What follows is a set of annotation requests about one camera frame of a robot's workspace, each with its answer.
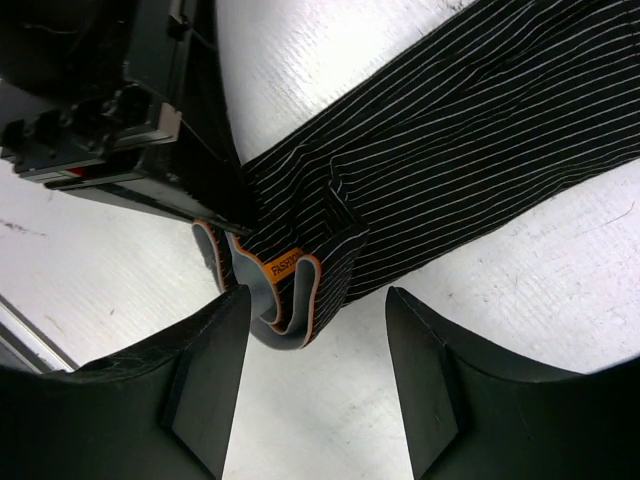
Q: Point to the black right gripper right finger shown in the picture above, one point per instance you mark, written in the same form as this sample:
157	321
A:
473	409

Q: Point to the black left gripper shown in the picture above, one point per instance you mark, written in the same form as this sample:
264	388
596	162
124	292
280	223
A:
119	102

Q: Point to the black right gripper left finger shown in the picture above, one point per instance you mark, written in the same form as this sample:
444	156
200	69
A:
164	406

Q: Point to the black pinstriped underwear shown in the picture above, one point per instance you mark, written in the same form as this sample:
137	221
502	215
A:
501	107

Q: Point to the aluminium rail frame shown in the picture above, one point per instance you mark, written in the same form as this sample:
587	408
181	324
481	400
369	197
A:
25	346

